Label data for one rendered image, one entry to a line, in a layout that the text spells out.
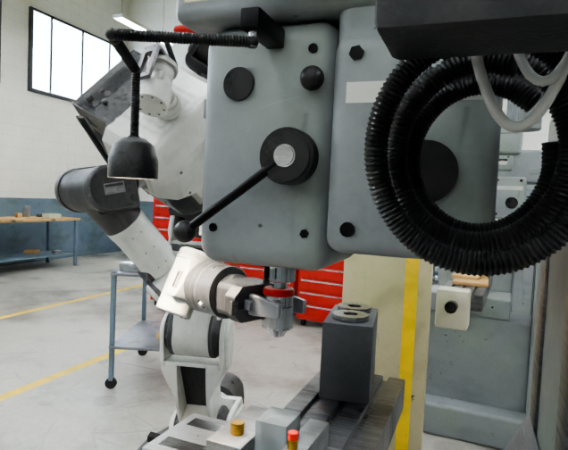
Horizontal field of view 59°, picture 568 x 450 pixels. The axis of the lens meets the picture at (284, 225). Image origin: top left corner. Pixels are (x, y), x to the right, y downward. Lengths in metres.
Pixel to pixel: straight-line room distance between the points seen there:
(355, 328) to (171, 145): 0.59
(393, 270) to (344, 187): 1.88
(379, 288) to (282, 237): 1.87
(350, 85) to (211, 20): 0.22
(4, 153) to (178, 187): 9.08
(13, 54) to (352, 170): 10.01
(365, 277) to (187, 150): 1.57
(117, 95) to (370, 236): 0.77
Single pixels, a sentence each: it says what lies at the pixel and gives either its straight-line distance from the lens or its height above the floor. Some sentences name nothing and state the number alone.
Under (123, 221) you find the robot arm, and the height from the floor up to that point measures 1.34.
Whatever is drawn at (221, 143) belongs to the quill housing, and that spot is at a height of 1.47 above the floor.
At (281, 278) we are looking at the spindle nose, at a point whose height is 1.29.
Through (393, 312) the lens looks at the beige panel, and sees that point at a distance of 2.50.
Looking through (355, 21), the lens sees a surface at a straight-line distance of 0.65.
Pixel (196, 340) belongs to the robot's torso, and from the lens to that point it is 1.43.
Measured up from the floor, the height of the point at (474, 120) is 1.50.
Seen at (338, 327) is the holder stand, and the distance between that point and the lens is 1.23.
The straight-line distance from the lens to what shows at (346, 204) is 0.60.
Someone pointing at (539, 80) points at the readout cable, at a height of 1.50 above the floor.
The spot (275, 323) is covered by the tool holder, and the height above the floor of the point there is 1.22.
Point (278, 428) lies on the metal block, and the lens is 0.82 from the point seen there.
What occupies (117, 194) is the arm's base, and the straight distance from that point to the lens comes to 1.07.
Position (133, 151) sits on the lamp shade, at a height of 1.46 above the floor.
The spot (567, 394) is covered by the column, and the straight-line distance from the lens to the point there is 0.60.
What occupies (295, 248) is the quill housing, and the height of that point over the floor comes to 1.34.
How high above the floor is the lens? 1.40
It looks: 3 degrees down
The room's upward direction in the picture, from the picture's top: 3 degrees clockwise
